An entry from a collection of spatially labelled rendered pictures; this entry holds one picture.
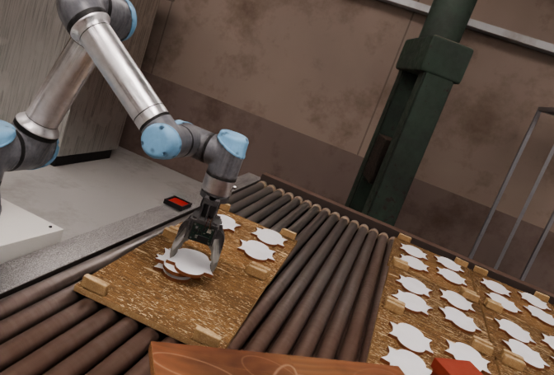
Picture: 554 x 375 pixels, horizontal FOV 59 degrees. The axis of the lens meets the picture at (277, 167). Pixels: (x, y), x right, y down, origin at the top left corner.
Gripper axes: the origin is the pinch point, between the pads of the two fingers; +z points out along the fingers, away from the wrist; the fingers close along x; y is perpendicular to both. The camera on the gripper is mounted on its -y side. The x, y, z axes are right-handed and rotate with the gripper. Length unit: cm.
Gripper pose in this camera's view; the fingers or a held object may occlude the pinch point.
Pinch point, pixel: (192, 261)
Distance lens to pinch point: 129.4
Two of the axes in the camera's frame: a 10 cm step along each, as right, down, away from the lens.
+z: -3.4, 9.2, 2.1
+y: -0.3, 2.1, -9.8
